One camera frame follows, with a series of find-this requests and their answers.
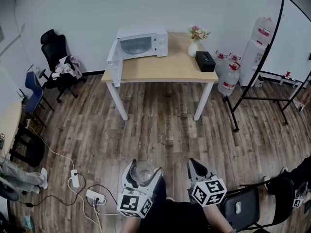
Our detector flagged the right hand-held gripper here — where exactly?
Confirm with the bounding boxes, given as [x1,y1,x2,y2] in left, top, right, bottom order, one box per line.
[187,158,228,207]

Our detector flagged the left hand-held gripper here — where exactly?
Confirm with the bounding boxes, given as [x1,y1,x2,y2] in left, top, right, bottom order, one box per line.
[117,159,164,219]

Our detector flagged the clear glass mug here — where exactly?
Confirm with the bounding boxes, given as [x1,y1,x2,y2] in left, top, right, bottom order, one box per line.
[130,159,156,186]

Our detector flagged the white microwave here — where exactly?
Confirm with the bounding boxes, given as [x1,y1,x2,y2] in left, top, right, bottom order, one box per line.
[106,27,169,87]

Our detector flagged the person's left forearm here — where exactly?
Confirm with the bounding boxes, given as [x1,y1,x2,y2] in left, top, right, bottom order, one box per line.
[121,216,144,233]

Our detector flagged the person's right forearm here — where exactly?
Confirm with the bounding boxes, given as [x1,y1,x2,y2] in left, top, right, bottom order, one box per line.
[203,204,235,233]

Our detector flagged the white power strip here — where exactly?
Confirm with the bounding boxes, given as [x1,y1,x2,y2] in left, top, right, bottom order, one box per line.
[86,189,107,206]
[70,169,81,188]

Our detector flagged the person's black clothing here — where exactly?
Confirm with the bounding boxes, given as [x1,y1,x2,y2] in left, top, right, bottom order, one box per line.
[139,176,212,233]

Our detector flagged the black folding chair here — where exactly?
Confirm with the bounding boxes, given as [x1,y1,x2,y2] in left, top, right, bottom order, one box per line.
[223,177,294,233]

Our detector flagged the large clear water jug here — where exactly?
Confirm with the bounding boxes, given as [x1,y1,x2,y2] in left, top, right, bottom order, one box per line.
[217,62,241,97]

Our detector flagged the wooden table with white legs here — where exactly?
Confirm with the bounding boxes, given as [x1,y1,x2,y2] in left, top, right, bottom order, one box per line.
[101,32,219,121]

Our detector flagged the black tissue box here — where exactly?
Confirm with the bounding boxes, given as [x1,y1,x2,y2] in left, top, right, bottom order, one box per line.
[195,50,216,72]

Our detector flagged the small white bin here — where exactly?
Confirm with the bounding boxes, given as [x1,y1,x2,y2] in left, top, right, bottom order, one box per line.
[254,74,265,88]

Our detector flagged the clear water jug red cap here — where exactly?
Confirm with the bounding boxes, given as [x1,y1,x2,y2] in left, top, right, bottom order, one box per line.
[214,50,229,79]
[228,53,242,65]

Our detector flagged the black stool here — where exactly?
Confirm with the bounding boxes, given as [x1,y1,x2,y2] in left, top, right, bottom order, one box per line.
[9,127,46,168]

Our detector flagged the white vase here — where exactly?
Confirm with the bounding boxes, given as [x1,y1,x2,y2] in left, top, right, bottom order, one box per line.
[188,40,199,57]

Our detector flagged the white water dispenser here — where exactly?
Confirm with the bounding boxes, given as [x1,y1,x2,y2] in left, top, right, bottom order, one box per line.
[239,39,268,87]

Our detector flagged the white rack with red part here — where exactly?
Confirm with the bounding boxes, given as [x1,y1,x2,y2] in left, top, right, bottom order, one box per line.
[279,70,301,88]

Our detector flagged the floral patterned clothes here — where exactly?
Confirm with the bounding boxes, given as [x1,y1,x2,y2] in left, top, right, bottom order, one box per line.
[53,55,83,80]

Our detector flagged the pastel flower bouquet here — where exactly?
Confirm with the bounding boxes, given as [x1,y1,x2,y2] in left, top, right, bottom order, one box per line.
[186,25,211,42]

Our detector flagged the blue chair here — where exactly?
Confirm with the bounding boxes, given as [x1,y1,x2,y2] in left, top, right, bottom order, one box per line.
[18,71,54,128]

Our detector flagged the black router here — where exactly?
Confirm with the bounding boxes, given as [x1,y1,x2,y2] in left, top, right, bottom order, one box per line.
[18,88,28,104]

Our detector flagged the water bottle with red label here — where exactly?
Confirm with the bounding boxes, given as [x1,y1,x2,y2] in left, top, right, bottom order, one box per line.
[252,16,276,46]

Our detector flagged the black office chair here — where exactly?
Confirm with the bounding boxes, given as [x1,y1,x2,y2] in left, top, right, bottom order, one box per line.
[39,29,87,103]

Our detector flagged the whiteboard on black stand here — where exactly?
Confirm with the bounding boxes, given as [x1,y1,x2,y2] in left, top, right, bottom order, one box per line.
[225,0,311,133]

